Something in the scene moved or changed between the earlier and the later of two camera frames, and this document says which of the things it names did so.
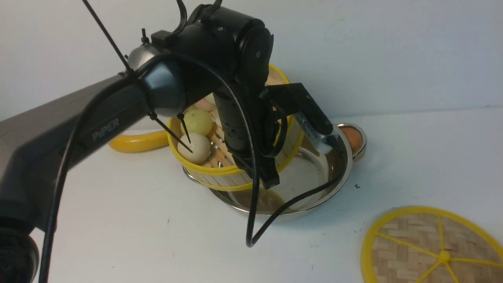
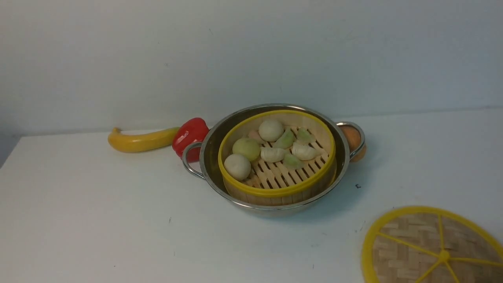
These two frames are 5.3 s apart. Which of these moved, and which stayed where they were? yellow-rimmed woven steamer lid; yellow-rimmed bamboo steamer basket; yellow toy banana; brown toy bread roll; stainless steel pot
Moved: stainless steel pot; yellow-rimmed bamboo steamer basket
Stayed: brown toy bread roll; yellow toy banana; yellow-rimmed woven steamer lid
